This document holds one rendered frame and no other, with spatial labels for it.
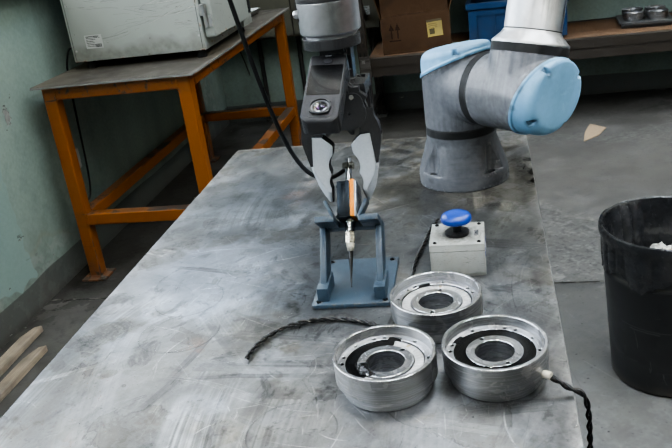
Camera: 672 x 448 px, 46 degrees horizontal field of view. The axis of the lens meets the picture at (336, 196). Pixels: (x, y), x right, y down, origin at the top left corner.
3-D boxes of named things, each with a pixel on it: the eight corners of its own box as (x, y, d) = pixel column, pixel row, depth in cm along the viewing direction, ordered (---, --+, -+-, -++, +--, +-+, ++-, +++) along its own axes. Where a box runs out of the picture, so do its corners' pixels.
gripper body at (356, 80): (376, 115, 104) (366, 24, 100) (369, 135, 96) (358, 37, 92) (320, 120, 105) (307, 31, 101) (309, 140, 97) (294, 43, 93)
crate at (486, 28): (566, 24, 439) (565, -16, 431) (569, 37, 404) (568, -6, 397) (472, 33, 452) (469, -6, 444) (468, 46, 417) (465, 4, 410)
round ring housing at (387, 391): (427, 421, 75) (423, 385, 73) (324, 411, 78) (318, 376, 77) (447, 360, 84) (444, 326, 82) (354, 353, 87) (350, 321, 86)
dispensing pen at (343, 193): (337, 284, 96) (334, 154, 100) (343, 288, 100) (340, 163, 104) (354, 284, 96) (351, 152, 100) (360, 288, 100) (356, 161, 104)
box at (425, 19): (466, 47, 415) (461, -25, 402) (374, 57, 421) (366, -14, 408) (461, 34, 452) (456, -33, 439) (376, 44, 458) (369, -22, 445)
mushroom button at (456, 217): (473, 253, 101) (470, 217, 100) (442, 254, 102) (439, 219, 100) (473, 240, 105) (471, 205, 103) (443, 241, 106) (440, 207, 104)
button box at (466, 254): (487, 275, 100) (484, 240, 99) (431, 277, 102) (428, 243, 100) (486, 248, 108) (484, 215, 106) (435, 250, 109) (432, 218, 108)
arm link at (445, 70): (459, 108, 139) (454, 32, 135) (518, 118, 129) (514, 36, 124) (409, 125, 133) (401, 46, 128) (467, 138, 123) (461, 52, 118)
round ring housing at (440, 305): (498, 334, 87) (496, 301, 86) (409, 356, 85) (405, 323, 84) (463, 293, 97) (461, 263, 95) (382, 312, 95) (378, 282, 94)
